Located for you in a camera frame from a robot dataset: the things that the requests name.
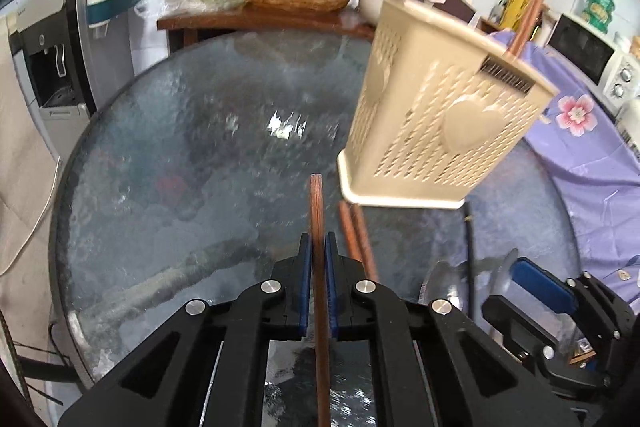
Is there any grey water dispenser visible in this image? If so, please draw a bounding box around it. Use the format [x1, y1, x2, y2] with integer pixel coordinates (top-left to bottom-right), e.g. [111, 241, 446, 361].
[10, 0, 101, 158]

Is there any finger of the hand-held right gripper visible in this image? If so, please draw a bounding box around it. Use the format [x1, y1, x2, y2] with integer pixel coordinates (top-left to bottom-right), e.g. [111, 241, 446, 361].
[510, 257, 581, 315]
[482, 294, 556, 363]

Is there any beige perforated utensil holder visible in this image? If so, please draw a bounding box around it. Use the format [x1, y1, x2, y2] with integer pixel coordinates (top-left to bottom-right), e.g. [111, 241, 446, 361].
[337, 0, 561, 210]

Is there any white microwave oven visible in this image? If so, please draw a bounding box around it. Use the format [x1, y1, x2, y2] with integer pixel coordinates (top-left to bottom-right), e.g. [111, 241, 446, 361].
[547, 12, 640, 102]

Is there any round glass table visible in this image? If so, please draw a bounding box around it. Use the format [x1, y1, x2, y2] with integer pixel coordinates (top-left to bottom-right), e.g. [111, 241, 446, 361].
[50, 29, 586, 427]

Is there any clear plastic spoon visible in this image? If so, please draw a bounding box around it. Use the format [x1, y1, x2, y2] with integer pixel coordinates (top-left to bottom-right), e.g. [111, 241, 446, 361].
[422, 259, 469, 308]
[475, 249, 518, 295]

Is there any beige cloth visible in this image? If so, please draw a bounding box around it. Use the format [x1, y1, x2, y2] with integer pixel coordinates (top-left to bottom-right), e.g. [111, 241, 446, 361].
[0, 14, 63, 343]

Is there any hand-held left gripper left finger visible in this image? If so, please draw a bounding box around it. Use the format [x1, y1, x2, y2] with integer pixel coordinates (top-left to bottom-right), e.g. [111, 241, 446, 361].
[57, 232, 316, 427]

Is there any purple floral cloth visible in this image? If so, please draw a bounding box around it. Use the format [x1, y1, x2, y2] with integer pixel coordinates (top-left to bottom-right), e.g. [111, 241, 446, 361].
[480, 29, 640, 303]

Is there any white cable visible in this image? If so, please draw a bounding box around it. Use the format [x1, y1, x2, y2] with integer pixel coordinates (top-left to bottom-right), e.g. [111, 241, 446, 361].
[0, 157, 61, 278]

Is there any wooden counter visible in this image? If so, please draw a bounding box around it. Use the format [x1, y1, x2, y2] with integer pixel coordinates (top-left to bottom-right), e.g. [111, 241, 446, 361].
[156, 9, 376, 50]

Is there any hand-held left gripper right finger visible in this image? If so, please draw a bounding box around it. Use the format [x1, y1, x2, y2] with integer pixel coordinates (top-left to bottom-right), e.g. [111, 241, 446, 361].
[324, 232, 583, 427]

